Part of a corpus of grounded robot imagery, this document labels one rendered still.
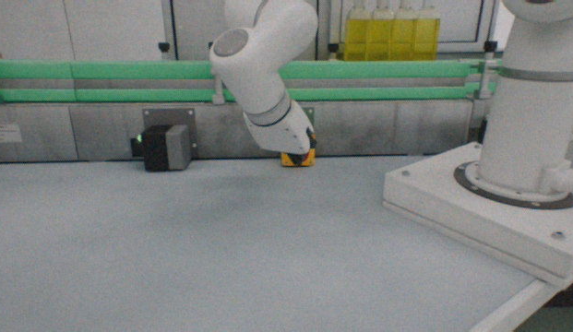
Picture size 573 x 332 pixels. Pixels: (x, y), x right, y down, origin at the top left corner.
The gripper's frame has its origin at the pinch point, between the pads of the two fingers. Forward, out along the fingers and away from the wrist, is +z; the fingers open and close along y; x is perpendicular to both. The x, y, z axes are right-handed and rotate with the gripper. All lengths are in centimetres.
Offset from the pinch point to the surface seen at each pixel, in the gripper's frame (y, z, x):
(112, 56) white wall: -314, 143, 158
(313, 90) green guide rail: -3.1, 3.7, 18.4
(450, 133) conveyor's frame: 26.1, 21.2, 21.7
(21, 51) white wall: -389, 109, 130
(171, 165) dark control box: -24.8, -3.3, -8.3
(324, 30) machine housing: -11, 14, 48
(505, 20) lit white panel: 35, 29, 67
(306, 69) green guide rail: -4.4, -0.2, 21.2
